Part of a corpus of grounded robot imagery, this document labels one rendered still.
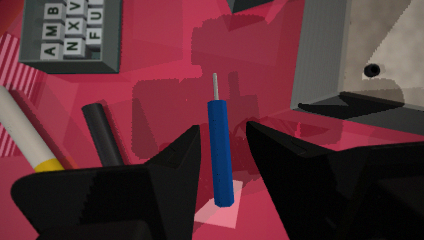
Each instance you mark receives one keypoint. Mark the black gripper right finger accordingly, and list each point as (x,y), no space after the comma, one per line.
(317,191)

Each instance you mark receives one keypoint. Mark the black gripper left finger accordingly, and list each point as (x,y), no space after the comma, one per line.
(161,192)

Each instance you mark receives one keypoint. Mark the keyboard with white letter keys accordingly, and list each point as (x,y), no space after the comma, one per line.
(71,36)

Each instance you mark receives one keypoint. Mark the blue stylus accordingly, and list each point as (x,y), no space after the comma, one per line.
(220,150)

